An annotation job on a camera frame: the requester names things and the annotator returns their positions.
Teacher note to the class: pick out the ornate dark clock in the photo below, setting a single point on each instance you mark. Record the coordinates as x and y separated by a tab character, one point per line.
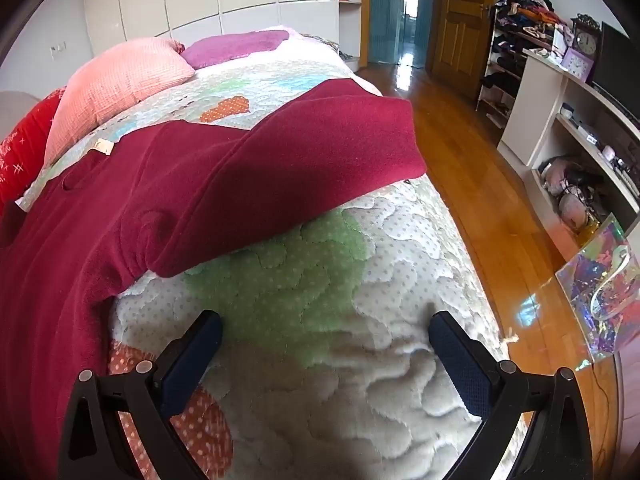
585	35

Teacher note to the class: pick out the red embroidered pillow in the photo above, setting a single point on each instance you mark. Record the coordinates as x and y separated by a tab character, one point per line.
22	145

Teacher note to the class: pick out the pink ribbed pillow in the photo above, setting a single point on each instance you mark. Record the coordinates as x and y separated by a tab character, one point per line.
115	85

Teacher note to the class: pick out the black monitor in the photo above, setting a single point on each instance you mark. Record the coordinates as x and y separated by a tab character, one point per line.
616	67

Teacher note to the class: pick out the white shelf unit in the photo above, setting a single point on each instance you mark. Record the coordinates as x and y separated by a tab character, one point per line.
575	125

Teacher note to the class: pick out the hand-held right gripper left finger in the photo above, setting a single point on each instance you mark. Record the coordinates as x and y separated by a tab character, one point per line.
181	364

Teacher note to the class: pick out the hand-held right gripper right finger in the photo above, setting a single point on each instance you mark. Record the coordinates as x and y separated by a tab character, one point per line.
462	360

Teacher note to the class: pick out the dark red knit garment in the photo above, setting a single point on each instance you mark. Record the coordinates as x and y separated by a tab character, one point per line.
165	200

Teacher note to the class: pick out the cluttered clothes rack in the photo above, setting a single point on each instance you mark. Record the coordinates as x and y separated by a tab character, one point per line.
520	50

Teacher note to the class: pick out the magenta pillow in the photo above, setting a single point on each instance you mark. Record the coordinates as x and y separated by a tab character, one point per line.
235	46

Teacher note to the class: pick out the iridescent plastic bag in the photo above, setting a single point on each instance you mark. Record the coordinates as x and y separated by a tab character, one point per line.
605	290

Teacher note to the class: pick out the patterned quilted bedspread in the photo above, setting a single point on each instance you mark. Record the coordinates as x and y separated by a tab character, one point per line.
320	310

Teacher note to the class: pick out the purple square clock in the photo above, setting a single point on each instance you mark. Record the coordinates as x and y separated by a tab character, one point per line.
576	64

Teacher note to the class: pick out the beige round headboard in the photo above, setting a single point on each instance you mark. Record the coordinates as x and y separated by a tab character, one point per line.
15	110

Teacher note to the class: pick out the wooden door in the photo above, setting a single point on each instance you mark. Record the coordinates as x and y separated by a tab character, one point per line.
462	25

